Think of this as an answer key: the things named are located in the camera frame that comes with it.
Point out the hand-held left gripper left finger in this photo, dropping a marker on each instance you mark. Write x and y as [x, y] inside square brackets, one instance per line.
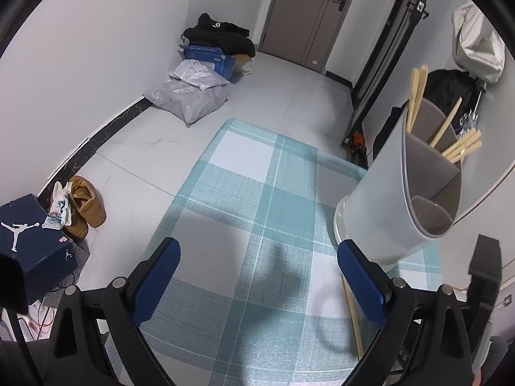
[159, 277]

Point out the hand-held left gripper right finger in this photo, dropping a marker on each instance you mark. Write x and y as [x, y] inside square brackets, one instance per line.
[360, 279]

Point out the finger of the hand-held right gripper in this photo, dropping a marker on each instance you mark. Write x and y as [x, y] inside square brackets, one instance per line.
[487, 273]

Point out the grey utensil holder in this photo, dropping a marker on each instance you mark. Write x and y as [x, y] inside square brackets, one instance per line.
[386, 201]

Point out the white shoulder bag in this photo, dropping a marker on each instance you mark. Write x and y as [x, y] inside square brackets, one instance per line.
[478, 48]

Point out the brown suede shoe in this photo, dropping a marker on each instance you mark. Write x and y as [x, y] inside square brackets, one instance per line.
[90, 201]
[78, 227]

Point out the teal checked tablecloth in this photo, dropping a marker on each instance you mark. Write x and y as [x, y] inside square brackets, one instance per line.
[261, 229]

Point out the white printed cloth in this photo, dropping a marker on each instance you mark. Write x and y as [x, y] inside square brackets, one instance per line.
[60, 205]

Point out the navy shoe box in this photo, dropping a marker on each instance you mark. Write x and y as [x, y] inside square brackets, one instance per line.
[32, 245]

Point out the small orange item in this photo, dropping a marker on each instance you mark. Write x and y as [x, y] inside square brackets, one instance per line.
[357, 142]

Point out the silver folded umbrella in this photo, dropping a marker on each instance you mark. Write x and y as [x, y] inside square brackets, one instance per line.
[474, 116]

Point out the grey plastic parcel bag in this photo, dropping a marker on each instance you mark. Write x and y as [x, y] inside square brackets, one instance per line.
[189, 102]

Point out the black backpack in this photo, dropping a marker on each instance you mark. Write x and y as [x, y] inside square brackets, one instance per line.
[442, 88]

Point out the white plastic parcel bag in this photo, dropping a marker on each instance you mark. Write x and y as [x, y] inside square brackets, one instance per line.
[197, 74]

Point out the blue box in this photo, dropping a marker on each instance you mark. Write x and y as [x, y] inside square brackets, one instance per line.
[209, 58]

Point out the brown cardboard box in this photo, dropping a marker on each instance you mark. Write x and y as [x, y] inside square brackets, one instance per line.
[243, 64]

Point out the pile of black clothes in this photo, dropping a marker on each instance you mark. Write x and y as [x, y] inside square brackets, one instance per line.
[217, 34]

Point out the grey door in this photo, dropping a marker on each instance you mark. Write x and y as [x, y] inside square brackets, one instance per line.
[305, 8]

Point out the black metal door frame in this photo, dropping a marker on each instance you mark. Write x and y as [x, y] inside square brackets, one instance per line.
[386, 48]

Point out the metal frame latch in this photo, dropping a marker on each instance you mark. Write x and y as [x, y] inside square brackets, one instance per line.
[421, 9]

